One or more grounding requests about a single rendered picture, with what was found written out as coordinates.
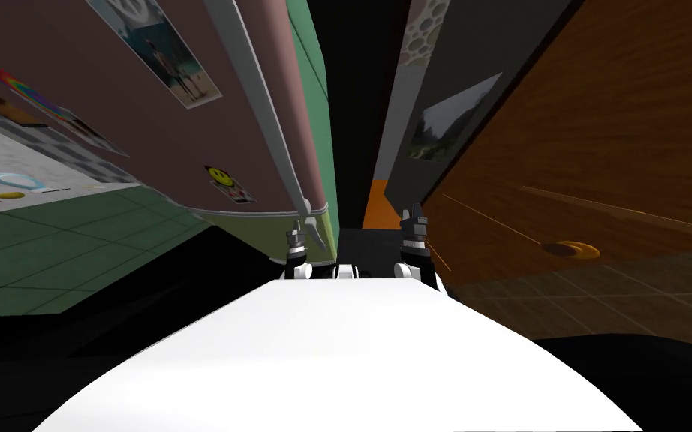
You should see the olive fridge door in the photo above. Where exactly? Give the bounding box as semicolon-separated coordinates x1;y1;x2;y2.
192;203;341;267

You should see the rainbow coloured picture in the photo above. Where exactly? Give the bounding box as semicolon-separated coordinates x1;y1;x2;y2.
0;68;130;158

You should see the short grey fridge handle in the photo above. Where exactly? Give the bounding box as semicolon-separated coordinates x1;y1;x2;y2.
303;215;329;251

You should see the grey mountain landscape picture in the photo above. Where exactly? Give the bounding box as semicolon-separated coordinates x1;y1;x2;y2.
406;71;504;163

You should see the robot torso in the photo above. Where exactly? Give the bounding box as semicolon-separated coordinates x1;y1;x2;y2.
32;262;645;432

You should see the brown wooden door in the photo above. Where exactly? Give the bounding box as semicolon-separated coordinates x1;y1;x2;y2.
419;0;692;290

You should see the long grey fridge handle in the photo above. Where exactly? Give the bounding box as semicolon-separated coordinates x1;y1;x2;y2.
204;0;314;216

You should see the light blue ring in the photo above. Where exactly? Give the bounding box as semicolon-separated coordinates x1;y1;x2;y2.
0;167;48;194

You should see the brown fridge door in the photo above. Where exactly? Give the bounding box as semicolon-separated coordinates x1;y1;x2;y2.
0;0;330;218

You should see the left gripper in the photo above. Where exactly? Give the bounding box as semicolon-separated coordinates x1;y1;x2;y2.
285;218;308;253

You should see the golden door knob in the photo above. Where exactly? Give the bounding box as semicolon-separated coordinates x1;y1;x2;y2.
540;239;602;262

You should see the photo of standing person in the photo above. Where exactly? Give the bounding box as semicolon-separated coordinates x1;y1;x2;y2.
86;0;224;111

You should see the yellow smiley sticker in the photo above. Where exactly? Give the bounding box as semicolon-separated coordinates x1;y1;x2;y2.
203;164;257;206

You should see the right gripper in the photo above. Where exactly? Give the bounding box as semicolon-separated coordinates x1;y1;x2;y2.
399;203;430;243

